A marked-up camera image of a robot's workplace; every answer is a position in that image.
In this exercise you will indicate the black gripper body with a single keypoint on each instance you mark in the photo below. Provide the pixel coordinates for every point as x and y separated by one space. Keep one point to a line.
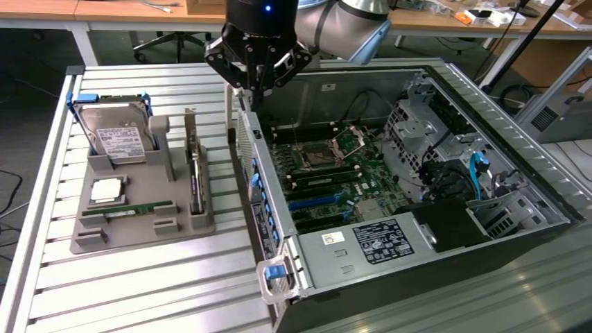
259 21

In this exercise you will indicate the graphics card with metal bracket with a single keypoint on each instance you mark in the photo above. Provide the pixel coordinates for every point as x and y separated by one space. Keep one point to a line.
196 173

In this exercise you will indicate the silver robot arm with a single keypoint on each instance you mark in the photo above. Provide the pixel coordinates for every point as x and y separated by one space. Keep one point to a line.
332 27

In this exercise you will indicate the black office chair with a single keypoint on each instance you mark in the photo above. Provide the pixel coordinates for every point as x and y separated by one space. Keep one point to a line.
177 41

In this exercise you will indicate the thin locking lever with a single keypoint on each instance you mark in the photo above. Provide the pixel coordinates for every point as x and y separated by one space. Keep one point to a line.
296 132

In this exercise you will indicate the metal socket cover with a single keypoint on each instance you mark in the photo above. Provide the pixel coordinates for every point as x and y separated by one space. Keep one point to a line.
353 129

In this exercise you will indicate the CPU socket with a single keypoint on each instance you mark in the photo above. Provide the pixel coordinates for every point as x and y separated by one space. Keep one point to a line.
319 156

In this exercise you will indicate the hard disk in blue carrier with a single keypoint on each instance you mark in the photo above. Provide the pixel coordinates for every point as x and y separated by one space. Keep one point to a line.
115 132

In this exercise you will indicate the metal disk bay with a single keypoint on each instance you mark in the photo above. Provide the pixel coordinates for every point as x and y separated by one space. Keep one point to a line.
411 128
508 215

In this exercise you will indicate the black RAM stick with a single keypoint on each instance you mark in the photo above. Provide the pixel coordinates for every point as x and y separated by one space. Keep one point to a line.
324 180

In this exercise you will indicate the green motherboard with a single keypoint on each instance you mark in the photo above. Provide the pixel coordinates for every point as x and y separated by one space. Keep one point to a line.
369 173

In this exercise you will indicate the blue expansion slot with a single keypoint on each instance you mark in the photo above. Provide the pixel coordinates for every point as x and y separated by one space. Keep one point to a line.
315 203

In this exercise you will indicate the white box black top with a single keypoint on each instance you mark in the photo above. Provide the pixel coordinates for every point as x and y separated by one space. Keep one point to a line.
476 19

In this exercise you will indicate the silver CPU chip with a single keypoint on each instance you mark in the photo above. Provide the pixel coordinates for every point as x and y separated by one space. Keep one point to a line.
105 190

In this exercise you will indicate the silver chipset heatsink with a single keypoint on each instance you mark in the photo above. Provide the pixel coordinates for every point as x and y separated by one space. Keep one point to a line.
372 211

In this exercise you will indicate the green RAM stick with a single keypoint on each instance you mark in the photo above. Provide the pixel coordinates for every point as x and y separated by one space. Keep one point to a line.
133 209

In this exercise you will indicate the white flat box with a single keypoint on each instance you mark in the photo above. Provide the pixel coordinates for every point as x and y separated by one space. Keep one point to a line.
508 21

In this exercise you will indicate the black tripod pole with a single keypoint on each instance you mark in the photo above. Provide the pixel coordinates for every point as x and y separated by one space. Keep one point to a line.
533 34

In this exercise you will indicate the grey parts rack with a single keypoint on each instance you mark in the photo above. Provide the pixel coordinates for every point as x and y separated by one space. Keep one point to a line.
139 236

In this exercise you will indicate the black round device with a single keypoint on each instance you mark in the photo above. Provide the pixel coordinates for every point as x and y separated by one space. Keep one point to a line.
524 8

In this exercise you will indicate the black plastic shroud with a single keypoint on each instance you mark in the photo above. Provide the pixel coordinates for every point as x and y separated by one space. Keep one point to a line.
444 225

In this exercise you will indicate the grey power supply unit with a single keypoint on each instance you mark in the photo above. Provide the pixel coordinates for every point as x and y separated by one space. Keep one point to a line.
332 263

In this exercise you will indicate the grey computer tower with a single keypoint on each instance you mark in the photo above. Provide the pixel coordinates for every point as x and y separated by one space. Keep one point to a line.
568 118

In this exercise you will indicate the open black PC case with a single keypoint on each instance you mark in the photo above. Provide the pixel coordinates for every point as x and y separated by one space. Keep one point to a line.
416 295

